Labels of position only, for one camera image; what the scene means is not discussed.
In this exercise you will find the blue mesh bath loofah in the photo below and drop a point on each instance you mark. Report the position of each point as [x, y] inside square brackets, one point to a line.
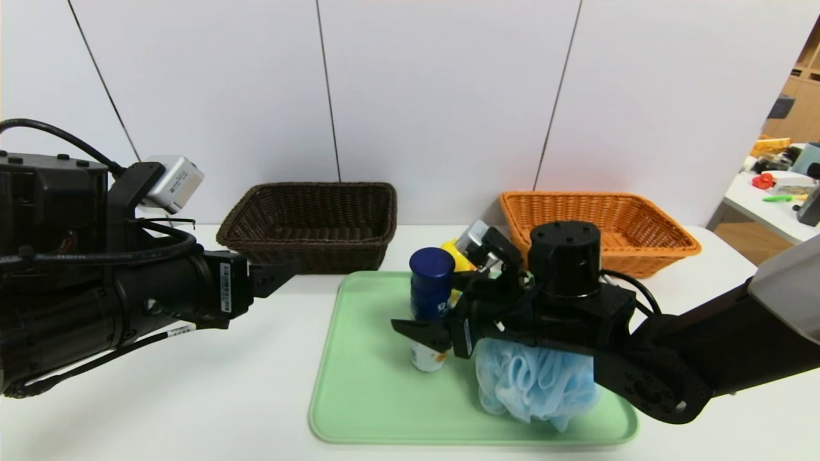
[532, 390]

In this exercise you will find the black device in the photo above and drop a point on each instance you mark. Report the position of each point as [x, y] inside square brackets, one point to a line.
[810, 208]

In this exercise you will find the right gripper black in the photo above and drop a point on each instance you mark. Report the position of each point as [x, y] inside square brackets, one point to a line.
[464, 332]

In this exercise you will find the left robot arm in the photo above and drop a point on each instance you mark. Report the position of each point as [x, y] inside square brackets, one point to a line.
[64, 314]

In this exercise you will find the grey blue cup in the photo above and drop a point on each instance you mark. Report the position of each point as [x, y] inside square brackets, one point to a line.
[810, 159]

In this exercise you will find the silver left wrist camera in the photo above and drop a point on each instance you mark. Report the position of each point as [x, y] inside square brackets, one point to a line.
[173, 182]

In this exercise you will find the orange wicker basket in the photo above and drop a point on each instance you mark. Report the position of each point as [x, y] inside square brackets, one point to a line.
[640, 224]

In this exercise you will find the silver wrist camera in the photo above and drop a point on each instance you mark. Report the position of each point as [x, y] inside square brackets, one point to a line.
[173, 182]
[474, 237]

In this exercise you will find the yellow duck scooter toy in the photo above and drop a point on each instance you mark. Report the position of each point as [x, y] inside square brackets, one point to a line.
[456, 256]

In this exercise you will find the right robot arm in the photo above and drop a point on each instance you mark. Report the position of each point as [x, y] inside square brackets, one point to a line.
[705, 346]

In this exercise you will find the white bottle with blue cap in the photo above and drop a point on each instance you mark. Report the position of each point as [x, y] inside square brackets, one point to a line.
[430, 282]

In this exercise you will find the red toy fruit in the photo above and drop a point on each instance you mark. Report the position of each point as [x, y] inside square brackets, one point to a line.
[762, 181]

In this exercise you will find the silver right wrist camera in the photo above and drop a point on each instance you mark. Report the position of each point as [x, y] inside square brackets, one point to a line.
[474, 237]

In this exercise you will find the yellow snack box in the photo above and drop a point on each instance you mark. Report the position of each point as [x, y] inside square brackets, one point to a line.
[770, 146]

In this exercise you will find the wooden cabinet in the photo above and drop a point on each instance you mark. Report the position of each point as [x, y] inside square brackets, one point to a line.
[804, 96]

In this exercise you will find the dark brown wicker basket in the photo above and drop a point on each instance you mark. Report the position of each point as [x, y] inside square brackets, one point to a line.
[307, 218]

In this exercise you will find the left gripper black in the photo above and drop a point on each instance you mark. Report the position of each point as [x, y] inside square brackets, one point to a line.
[228, 283]

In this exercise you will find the green plastic tray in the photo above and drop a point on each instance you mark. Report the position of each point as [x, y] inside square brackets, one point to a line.
[371, 384]

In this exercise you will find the white side table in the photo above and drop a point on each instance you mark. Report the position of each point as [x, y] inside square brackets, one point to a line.
[769, 214]

